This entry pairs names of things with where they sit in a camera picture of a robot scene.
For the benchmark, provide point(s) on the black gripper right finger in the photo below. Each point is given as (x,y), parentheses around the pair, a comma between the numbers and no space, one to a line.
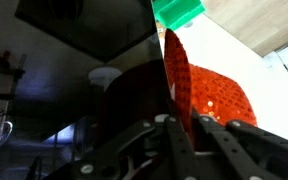
(244,153)

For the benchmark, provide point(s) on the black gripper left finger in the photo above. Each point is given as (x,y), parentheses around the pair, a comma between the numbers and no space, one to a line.
(144,156)

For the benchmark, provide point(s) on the orange sequin hat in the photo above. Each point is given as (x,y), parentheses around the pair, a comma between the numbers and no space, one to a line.
(217,93)

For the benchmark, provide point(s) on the black flat screen TV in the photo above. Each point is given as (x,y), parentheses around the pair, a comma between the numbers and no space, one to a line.
(84,33)

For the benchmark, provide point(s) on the green plastic block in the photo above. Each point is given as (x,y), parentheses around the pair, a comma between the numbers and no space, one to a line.
(179,13)

